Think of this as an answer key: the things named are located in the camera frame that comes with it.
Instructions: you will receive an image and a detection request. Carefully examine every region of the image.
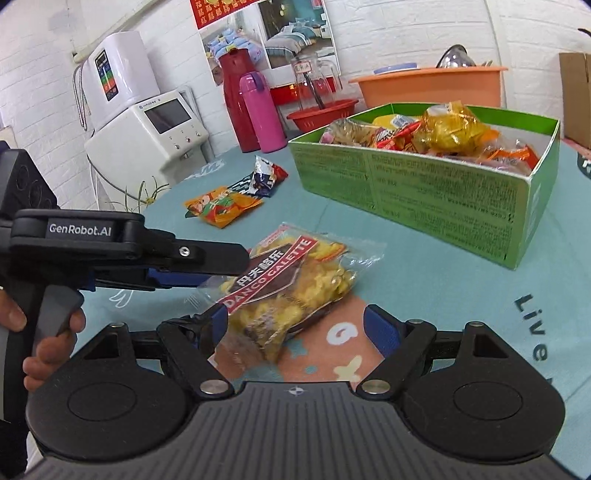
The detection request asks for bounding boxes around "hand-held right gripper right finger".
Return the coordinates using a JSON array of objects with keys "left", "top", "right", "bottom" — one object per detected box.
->
[{"left": 357, "top": 305, "right": 518, "bottom": 401}]

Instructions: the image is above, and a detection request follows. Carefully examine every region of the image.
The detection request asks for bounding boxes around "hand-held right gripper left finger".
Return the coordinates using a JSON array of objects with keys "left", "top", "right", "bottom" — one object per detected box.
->
[{"left": 76, "top": 305, "right": 235, "bottom": 401}]

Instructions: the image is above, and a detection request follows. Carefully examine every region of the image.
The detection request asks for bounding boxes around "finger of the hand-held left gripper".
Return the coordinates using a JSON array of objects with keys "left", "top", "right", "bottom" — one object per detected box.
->
[
  {"left": 139, "top": 228, "right": 251, "bottom": 280},
  {"left": 92, "top": 270, "right": 218, "bottom": 292}
]

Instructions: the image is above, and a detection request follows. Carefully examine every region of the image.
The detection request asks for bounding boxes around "clear bag of yellow crisps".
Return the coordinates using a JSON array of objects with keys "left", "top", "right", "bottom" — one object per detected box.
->
[{"left": 185, "top": 222, "right": 386, "bottom": 363}]

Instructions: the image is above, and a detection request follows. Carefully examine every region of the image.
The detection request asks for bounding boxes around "green cardboard box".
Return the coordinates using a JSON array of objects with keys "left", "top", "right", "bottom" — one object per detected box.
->
[{"left": 288, "top": 102, "right": 561, "bottom": 271}]

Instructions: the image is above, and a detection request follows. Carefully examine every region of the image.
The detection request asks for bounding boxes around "person's left hand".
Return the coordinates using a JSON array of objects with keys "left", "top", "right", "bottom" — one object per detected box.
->
[{"left": 0, "top": 288, "right": 87, "bottom": 393}]

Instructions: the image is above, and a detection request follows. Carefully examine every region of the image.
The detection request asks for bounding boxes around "orange cartoon snack packet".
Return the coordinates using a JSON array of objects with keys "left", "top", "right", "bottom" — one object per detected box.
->
[{"left": 184, "top": 186, "right": 265, "bottom": 230}]

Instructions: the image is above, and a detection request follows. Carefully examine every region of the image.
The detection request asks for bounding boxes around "teal printed tablecloth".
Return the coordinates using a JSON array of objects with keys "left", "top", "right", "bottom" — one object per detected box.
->
[{"left": 28, "top": 138, "right": 591, "bottom": 462}]

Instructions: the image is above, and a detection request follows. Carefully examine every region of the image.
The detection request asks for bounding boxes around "white appliance with screen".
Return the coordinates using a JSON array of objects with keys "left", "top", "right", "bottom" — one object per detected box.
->
[{"left": 84, "top": 89, "right": 214, "bottom": 210}]

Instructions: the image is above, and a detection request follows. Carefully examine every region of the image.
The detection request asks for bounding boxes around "pink thermos bottle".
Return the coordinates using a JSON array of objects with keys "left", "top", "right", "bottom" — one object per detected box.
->
[{"left": 239, "top": 71, "right": 289, "bottom": 154}]

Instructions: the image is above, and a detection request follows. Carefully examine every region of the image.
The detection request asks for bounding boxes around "red thermos jug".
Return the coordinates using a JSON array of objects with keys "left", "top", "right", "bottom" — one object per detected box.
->
[{"left": 217, "top": 48, "right": 265, "bottom": 153}]

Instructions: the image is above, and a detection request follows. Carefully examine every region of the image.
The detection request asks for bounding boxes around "red plastic basin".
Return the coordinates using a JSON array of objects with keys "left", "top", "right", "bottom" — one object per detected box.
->
[{"left": 286, "top": 98, "right": 360, "bottom": 132}]

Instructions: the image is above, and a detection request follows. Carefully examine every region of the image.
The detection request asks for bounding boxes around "red lion snack packet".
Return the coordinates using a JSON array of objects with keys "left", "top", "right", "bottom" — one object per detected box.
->
[{"left": 376, "top": 124, "right": 423, "bottom": 152}]

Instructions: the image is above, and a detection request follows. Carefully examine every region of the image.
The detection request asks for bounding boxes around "dark stirrer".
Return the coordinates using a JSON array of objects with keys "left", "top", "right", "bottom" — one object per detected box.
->
[{"left": 305, "top": 76, "right": 329, "bottom": 112}]

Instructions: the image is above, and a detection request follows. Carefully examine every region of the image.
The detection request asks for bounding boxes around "yellow candy bag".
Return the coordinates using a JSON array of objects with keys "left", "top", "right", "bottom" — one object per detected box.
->
[{"left": 413, "top": 104, "right": 499, "bottom": 155}]

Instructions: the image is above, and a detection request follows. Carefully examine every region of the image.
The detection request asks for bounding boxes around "glass pitcher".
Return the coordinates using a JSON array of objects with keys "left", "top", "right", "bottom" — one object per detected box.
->
[{"left": 290, "top": 53, "right": 343, "bottom": 112}]

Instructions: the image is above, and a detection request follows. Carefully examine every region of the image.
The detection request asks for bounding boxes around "orange plastic tub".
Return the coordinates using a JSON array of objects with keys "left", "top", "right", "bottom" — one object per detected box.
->
[{"left": 348, "top": 65, "right": 509, "bottom": 112}]

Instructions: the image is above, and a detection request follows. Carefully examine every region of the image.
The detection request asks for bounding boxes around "metal pot lid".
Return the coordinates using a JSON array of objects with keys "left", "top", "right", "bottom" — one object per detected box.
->
[{"left": 436, "top": 44, "right": 476, "bottom": 69}]

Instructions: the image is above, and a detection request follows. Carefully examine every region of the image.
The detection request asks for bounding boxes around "large brown cardboard box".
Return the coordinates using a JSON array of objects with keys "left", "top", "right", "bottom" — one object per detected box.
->
[{"left": 558, "top": 52, "right": 591, "bottom": 149}]

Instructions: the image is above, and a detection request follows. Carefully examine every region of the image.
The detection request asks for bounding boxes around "white wall water purifier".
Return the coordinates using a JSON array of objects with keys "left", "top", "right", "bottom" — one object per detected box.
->
[{"left": 71, "top": 31, "right": 161, "bottom": 132}]

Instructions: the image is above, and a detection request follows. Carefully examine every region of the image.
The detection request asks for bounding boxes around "wall poster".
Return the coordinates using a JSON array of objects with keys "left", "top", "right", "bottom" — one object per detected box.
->
[{"left": 189, "top": 0, "right": 340, "bottom": 90}]

